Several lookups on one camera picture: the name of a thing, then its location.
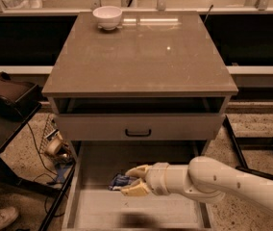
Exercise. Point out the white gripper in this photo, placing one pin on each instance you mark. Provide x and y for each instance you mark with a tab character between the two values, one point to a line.
158	178

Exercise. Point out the blue rxbar blueberry wrapper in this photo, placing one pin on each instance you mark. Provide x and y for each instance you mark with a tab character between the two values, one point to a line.
119	181

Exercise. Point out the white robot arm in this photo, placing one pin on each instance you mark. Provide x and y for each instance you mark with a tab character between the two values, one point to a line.
204	180

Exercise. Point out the open grey middle drawer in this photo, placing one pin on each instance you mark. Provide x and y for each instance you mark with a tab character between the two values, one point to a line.
92	206

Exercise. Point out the grey drawer cabinet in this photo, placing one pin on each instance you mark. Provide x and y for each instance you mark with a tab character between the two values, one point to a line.
152	64

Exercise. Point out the roll of tape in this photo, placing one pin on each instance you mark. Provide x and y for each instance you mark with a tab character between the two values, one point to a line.
53	146

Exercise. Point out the white sneaker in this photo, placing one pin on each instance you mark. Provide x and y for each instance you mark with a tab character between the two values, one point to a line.
2	217

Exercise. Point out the black side table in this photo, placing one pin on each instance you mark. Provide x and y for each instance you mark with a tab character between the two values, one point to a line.
8	130

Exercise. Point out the dark brown bag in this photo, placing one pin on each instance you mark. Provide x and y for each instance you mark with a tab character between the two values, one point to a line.
17	98

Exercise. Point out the white ceramic bowl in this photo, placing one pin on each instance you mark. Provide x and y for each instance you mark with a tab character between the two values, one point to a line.
108	17

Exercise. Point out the black drawer handle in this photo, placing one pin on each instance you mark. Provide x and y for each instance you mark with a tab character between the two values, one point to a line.
138	134

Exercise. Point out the metal wire basket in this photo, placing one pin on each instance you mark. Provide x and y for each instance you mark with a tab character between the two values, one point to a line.
64	156

